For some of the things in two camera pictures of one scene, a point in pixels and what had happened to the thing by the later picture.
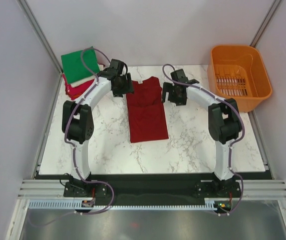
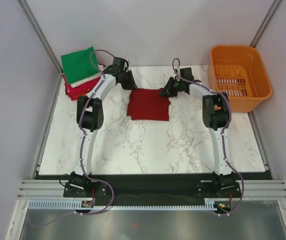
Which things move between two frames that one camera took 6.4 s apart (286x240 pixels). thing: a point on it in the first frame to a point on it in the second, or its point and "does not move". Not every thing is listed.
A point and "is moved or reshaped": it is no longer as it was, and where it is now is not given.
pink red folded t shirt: (75, 91) does not move
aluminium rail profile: (252, 189) does not move
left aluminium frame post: (40, 34) does not move
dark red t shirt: (146, 112) is moved or reshaped
